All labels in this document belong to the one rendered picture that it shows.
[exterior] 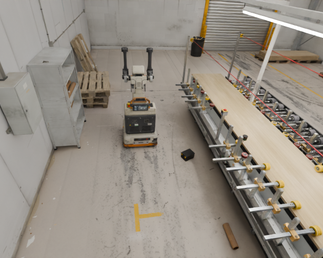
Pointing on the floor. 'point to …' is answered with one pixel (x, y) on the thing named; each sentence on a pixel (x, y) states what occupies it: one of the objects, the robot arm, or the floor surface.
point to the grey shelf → (58, 94)
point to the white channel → (283, 5)
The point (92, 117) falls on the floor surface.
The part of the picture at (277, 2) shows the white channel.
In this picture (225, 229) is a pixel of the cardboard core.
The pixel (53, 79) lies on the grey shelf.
